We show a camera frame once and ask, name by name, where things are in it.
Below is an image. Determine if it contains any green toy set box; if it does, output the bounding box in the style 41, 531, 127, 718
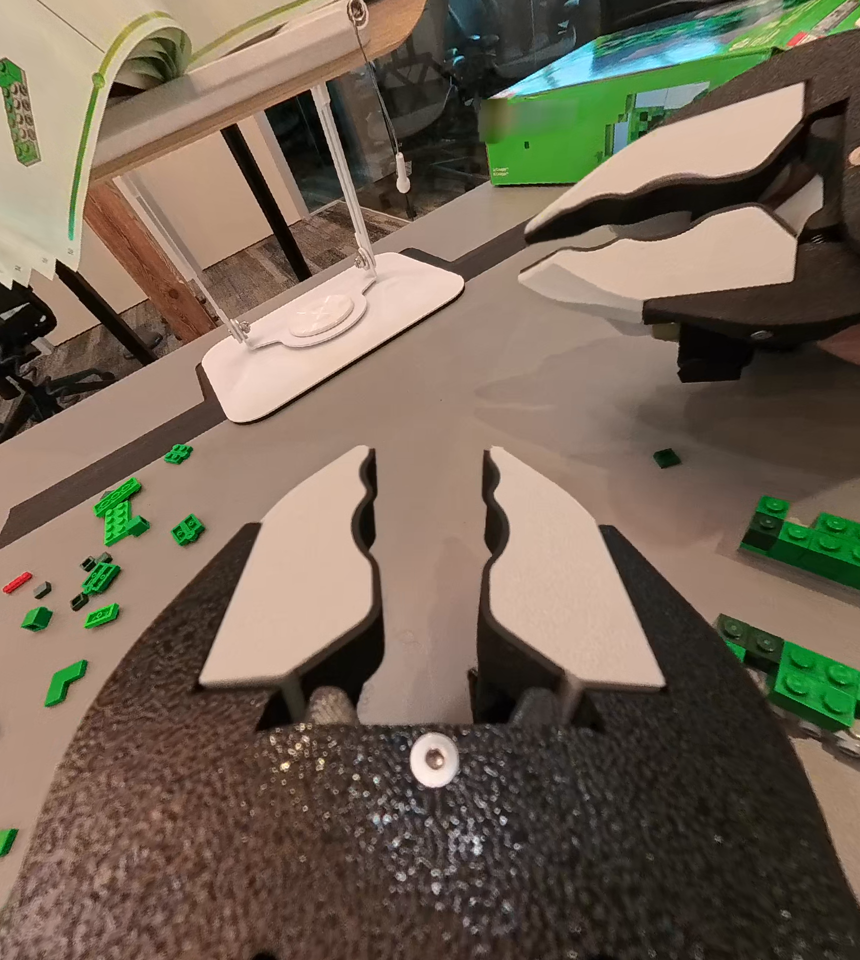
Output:
484, 0, 860, 186

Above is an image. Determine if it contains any wooden desk with black legs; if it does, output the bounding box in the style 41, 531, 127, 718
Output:
55, 123, 313, 366

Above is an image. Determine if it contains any long green holed plate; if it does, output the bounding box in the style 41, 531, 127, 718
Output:
93, 478, 143, 519

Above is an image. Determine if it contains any white book stand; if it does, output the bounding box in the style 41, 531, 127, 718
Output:
90, 0, 467, 426

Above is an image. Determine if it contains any black tape strip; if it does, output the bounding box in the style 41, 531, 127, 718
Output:
0, 223, 532, 554

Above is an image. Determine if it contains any thin cord with white toggle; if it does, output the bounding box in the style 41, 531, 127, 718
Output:
347, 0, 414, 194

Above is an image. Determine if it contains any medium green studded plate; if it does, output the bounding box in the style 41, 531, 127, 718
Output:
103, 501, 151, 546

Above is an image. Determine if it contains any large green brick ring assembly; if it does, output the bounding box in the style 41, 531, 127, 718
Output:
713, 495, 860, 775

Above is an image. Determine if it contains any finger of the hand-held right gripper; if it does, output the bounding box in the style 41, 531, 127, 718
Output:
516, 204, 826, 325
524, 79, 810, 246

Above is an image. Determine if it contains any grey desk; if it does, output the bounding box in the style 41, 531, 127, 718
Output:
0, 176, 860, 960

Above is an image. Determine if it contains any wooden post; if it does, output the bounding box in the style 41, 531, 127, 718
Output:
83, 180, 217, 348

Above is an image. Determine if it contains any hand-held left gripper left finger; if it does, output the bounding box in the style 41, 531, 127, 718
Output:
196, 445, 386, 727

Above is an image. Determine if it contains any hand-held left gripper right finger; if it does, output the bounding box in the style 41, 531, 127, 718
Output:
476, 447, 669, 726

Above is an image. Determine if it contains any building instruction booklet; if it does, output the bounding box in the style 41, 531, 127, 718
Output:
0, 0, 195, 290

